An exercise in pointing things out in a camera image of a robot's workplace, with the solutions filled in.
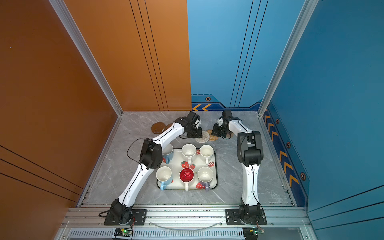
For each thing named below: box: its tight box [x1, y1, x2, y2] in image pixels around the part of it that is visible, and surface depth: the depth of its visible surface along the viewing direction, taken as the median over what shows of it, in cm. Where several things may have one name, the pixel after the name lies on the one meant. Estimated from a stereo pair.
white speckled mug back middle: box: [181, 143, 197, 166], surface depth 91 cm
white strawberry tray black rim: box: [157, 148, 219, 192], surface depth 86 cm
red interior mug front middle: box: [179, 167, 195, 192], surface depth 82 cm
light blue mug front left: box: [155, 166, 173, 191], surface depth 81 cm
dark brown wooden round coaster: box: [151, 122, 166, 134], surface depth 111 cm
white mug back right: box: [199, 144, 214, 165], surface depth 90 cm
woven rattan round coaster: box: [206, 129, 219, 141], surface depth 106 cm
